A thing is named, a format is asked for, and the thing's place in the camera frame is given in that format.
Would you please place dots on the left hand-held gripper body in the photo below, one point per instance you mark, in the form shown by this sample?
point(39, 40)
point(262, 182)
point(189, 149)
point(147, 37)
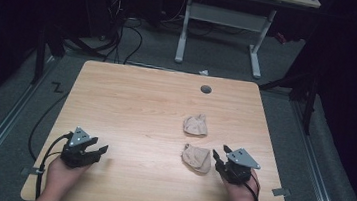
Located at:
point(75, 153)

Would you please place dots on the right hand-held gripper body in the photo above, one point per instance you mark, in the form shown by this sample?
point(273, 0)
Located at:
point(237, 170)

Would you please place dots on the beige sock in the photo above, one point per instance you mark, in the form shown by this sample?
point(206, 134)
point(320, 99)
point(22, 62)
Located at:
point(197, 159)
point(195, 125)

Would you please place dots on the person's right hand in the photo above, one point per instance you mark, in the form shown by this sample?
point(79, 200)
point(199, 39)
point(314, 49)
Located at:
point(243, 196)

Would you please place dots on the person's left hand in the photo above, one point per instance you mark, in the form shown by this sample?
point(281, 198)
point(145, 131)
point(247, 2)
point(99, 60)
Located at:
point(59, 176)

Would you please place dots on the white paper scrap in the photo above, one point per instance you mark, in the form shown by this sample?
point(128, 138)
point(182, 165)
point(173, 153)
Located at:
point(204, 72)

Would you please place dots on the black metal stand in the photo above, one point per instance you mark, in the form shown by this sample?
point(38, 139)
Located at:
point(309, 104)
point(39, 55)

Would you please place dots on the red object under desk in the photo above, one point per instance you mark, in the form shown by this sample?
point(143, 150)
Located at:
point(281, 38)

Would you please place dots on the white-legged desk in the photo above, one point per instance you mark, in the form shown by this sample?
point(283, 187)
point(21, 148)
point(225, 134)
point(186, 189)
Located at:
point(224, 16)

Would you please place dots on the grey metal bracket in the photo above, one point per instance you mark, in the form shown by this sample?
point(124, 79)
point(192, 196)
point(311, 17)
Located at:
point(30, 171)
point(280, 192)

